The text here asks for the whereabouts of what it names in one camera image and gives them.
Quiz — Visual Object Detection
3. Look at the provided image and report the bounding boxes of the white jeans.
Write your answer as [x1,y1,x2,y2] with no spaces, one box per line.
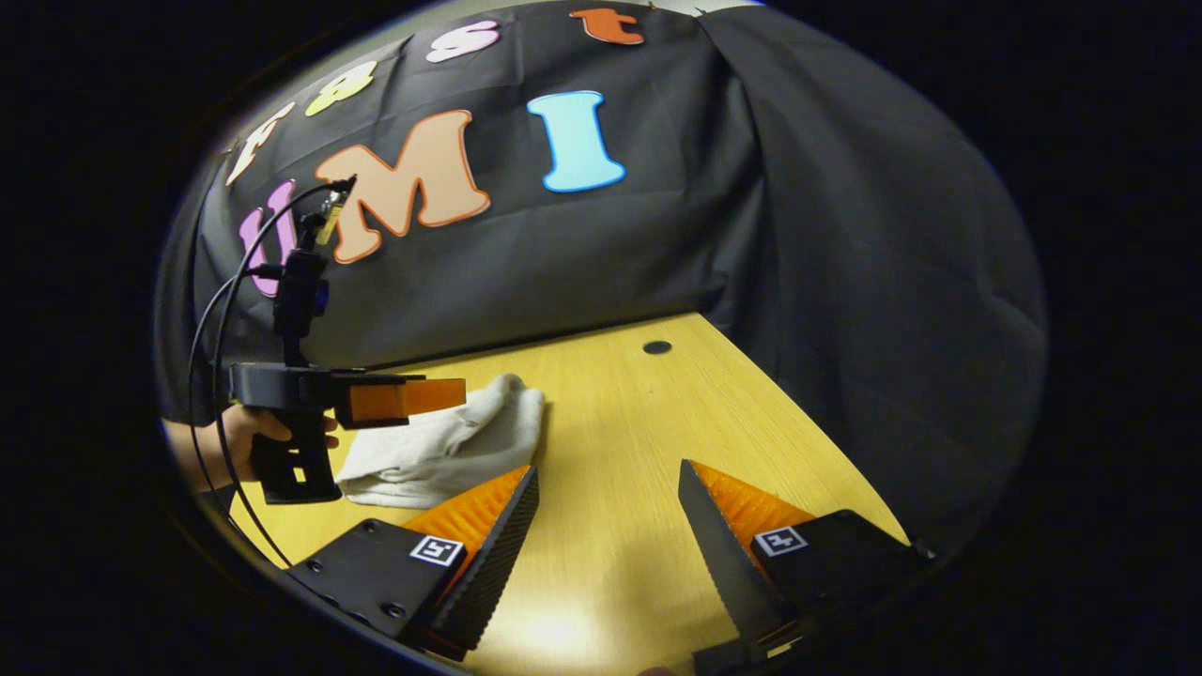
[335,374,547,511]

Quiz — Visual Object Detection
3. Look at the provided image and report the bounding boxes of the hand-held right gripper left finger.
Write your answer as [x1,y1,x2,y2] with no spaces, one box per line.
[286,465,541,663]

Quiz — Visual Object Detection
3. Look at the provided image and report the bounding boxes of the black cable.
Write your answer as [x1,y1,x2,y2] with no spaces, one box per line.
[208,178,356,569]
[186,268,287,494]

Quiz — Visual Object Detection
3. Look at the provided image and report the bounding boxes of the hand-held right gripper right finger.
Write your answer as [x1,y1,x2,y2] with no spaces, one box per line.
[678,458,940,673]

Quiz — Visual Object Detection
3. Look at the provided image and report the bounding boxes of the black backdrop cloth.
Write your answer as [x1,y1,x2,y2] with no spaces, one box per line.
[155,0,1048,555]

